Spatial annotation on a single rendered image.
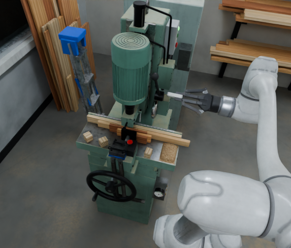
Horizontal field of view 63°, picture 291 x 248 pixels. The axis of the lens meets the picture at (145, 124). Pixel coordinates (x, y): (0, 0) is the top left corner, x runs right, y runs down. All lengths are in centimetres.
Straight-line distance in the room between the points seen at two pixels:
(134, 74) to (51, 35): 153
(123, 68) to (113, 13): 265
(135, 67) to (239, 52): 223
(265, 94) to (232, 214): 49
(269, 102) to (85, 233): 171
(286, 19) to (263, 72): 205
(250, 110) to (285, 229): 58
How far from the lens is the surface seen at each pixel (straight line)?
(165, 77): 138
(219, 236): 117
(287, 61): 333
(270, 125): 89
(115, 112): 177
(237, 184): 61
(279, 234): 65
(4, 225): 237
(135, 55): 106
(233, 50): 318
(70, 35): 198
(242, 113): 110
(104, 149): 142
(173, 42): 138
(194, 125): 290
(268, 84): 98
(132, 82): 114
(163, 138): 144
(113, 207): 205
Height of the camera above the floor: 201
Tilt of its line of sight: 46 degrees down
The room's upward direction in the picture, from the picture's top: 5 degrees clockwise
